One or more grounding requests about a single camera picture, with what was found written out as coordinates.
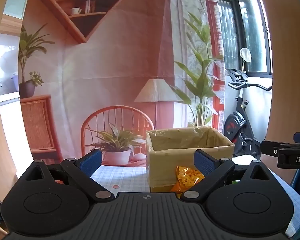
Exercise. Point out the orange yellow snack packet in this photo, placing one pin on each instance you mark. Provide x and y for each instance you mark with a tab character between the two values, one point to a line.
187	178

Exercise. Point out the plaid strawberry tablecloth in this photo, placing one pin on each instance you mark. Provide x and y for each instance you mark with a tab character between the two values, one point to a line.
130	177

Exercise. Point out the taped cardboard box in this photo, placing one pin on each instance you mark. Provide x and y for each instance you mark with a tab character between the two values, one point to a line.
190	142

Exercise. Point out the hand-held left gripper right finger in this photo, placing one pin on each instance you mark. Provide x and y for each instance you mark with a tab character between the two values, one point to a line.
204	163

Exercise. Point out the dark framed window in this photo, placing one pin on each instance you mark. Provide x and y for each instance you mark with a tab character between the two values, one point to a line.
245	30

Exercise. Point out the black exercise bike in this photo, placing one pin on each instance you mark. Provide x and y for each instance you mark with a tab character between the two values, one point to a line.
240	125

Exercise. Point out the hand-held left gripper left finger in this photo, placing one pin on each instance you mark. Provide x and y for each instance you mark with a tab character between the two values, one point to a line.
91	163

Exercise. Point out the white packet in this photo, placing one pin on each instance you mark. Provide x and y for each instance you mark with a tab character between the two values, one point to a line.
242	160

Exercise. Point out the white round mirror on stand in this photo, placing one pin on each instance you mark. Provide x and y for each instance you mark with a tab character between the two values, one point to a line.
245	55

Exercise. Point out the printed room backdrop cloth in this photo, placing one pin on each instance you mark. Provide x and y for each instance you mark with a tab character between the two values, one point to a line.
115	62

